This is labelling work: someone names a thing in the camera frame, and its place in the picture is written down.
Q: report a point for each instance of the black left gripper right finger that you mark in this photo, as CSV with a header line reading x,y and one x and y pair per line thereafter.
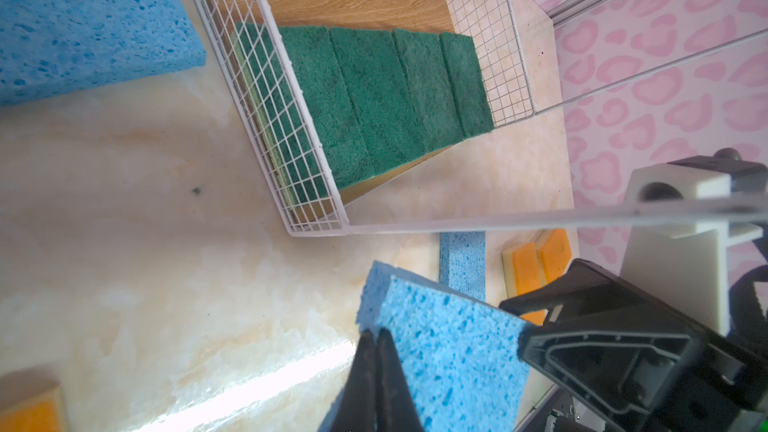
x,y
395,409

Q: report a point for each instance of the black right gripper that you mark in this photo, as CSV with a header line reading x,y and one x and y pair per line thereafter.
x,y
623,361

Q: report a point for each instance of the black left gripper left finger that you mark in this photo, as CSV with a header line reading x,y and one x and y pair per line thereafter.
x,y
357,408

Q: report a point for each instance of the blue sponge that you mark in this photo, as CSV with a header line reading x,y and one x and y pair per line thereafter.
x,y
462,262
56,47
459,355

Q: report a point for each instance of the orange sponge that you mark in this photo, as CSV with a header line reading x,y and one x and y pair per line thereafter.
x,y
554,253
32,400
522,270

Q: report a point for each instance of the orange sponge lower left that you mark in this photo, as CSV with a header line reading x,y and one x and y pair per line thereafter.
x,y
32,400

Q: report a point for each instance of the white wire wooden shelf rack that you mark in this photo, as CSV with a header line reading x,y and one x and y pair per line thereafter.
x,y
451,189

